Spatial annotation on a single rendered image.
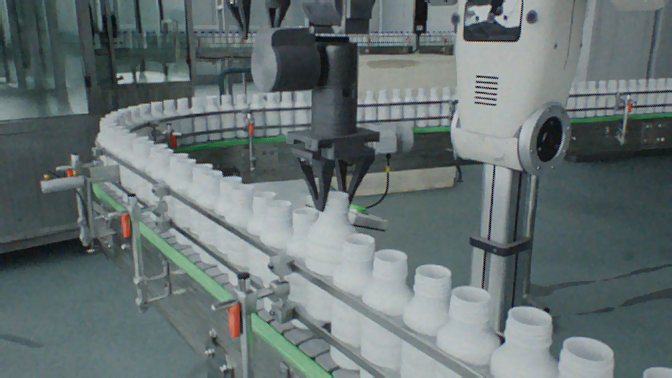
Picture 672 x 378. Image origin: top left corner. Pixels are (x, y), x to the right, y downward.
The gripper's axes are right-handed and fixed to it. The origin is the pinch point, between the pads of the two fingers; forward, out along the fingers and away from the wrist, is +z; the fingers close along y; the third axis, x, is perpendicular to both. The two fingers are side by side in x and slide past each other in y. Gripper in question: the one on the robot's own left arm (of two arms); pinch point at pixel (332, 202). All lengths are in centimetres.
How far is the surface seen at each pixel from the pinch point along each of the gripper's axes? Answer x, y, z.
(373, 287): -11.9, -2.9, 6.4
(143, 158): 68, -2, 7
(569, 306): 88, 220, 116
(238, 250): 21.1, -3.1, 12.9
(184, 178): 44.9, -2.1, 6.4
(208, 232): 32.7, -3.0, 13.4
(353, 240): -5.2, -0.6, 3.4
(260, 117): 138, 66, 12
